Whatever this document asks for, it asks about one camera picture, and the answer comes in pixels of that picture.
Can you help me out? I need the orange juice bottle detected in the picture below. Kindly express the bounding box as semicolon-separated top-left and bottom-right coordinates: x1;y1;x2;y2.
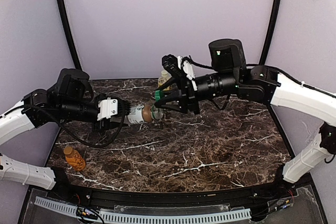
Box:
63;146;86;172

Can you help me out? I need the right black frame post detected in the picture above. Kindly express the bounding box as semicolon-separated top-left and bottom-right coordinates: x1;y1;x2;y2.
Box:
259;0;281;65

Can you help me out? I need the black front rail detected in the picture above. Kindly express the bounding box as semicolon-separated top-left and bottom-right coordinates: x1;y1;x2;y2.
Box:
59;183;275;208

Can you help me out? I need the left black frame post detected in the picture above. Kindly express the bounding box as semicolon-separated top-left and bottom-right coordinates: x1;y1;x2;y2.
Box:
56;0;82;70

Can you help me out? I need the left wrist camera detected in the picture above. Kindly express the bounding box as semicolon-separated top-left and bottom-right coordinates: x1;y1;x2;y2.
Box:
97;98;119;121

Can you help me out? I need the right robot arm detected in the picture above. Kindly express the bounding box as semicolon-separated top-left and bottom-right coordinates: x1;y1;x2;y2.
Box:
154;39;335;184

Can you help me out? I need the yellow tea bottle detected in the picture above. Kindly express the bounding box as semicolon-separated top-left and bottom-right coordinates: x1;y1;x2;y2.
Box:
158;70;171;87

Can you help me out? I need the green bottle cap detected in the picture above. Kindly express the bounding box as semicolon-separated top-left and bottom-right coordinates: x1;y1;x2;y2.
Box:
154;90;166;102

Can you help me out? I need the black frame post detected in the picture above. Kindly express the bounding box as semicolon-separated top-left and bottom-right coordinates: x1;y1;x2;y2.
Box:
259;0;281;65
56;0;82;70

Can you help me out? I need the white slotted cable duct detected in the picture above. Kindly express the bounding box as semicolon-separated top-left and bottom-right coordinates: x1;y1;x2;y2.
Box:
34;196;251;223

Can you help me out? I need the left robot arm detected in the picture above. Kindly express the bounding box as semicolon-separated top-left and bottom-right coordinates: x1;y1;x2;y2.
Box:
1;68;131;190

